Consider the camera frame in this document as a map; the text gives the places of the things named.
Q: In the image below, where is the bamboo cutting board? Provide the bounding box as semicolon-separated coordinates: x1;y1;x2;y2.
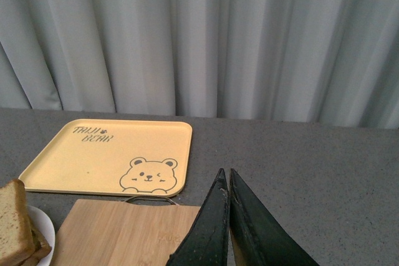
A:
51;199;199;265

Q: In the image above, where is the white round plate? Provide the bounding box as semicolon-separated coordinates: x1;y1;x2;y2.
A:
27;205;55;266

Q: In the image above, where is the bread slice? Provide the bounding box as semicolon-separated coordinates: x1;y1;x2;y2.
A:
1;179;35;265
19;227;52;266

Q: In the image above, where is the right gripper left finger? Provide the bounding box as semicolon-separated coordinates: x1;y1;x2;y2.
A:
166;169;230;265

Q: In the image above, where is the grey curtain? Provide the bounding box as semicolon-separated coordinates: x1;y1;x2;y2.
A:
1;0;398;128

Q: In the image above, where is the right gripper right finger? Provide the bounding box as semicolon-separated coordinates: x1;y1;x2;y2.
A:
229;169;318;265

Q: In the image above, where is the metal cutting board handle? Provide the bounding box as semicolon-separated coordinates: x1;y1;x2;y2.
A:
122;196;179;206

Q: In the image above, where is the yellow bear tray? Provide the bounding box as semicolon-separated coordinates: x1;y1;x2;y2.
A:
19;119;193;197

